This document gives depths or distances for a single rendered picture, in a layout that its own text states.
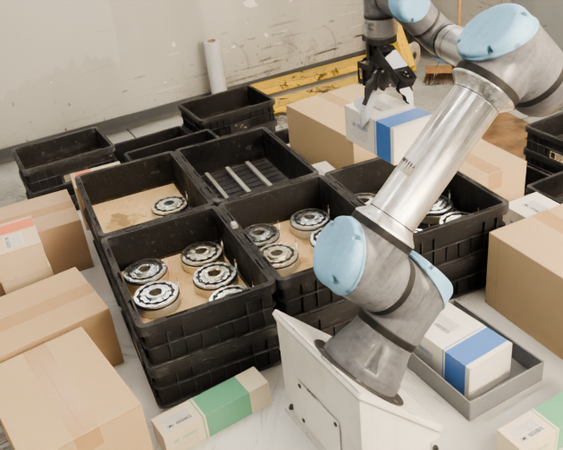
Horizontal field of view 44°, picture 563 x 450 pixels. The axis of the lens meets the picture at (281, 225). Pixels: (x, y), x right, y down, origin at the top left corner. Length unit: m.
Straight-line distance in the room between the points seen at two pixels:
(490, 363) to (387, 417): 0.33
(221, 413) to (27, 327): 0.47
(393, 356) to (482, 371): 0.31
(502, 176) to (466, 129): 0.89
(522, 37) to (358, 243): 0.40
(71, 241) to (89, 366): 0.63
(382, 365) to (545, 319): 0.51
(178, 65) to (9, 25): 1.12
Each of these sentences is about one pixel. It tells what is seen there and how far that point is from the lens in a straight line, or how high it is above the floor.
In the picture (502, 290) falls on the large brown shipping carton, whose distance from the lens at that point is 1.68.
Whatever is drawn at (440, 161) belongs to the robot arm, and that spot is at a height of 1.27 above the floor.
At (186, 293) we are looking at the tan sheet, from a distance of 1.63.
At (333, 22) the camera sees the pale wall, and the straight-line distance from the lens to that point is 5.49.
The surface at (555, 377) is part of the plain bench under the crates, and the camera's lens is 1.58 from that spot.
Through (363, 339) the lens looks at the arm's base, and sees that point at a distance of 1.20.
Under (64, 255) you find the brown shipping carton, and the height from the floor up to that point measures 0.76.
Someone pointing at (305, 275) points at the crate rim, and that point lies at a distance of 1.46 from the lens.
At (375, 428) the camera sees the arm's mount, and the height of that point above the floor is 0.86.
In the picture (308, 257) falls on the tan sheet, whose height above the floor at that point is 0.83.
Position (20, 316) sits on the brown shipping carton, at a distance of 1.66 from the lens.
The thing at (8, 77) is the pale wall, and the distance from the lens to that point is 4.71.
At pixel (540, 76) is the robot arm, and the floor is 1.37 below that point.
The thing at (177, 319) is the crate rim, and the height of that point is 0.92.
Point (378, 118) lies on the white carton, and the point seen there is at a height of 1.13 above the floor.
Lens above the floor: 1.76
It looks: 31 degrees down
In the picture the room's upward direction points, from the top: 7 degrees counter-clockwise
